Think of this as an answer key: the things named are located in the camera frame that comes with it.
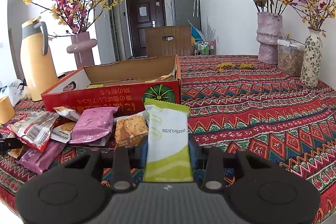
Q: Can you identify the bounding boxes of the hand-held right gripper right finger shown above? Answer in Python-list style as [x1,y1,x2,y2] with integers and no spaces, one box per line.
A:
[188,136,275,191]

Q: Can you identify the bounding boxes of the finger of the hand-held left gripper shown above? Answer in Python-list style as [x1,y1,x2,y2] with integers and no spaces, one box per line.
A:
[0,138,24,155]

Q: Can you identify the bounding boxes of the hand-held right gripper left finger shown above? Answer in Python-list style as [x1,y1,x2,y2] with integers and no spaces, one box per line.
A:
[63,140,149,191]

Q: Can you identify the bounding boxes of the red white snack packet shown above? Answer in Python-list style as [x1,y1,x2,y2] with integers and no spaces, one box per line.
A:
[7,111,60,153]

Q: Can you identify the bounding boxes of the pink snack packet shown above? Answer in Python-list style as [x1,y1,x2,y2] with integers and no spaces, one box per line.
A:
[69,106,119,146]
[18,140,66,175]

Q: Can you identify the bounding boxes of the red cardboard box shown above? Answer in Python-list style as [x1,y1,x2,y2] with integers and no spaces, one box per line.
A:
[41,54,182,117]

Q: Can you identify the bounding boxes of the yellow mug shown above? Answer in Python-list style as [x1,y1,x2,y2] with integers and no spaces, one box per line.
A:
[0,95,16,125]

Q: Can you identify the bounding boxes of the white plastic bag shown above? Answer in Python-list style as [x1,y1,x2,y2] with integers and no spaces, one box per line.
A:
[5,80,27,106]

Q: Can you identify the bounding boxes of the white cracker packet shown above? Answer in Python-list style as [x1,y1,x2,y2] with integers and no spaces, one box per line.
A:
[50,122,77,144]
[53,106,81,122]

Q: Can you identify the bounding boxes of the patterned red tablecloth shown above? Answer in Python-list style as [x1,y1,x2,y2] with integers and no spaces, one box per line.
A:
[0,55,336,214]

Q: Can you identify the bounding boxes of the yellow thermos jug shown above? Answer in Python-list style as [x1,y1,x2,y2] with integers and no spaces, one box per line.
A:
[20,16,59,102]

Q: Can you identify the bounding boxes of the fallen yellow petals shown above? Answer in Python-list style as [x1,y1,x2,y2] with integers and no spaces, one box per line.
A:
[217,61,256,72]

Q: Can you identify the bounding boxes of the small storage rack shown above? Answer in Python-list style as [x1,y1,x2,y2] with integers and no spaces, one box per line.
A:
[194,39,216,56]

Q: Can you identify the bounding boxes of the smooth pink vase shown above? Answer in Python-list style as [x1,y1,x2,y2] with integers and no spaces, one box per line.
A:
[66,31,97,69]

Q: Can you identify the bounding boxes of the dark door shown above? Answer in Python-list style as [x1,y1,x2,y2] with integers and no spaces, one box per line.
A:
[125,0,167,58]

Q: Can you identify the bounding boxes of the pink textured vase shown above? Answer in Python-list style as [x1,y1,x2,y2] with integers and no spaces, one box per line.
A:
[257,12,282,65]

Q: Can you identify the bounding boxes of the clear storage container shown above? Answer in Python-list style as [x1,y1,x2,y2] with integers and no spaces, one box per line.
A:
[277,39,305,77]

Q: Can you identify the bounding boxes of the grey refrigerator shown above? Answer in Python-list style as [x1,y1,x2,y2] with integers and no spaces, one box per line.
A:
[169,0,201,28]

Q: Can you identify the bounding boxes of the floral ceramic vase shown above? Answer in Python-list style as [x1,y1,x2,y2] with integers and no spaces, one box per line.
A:
[300,29,323,87]

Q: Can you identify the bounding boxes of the red yellow berry branches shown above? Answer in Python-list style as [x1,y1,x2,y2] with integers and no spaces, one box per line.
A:
[280,0,336,37]

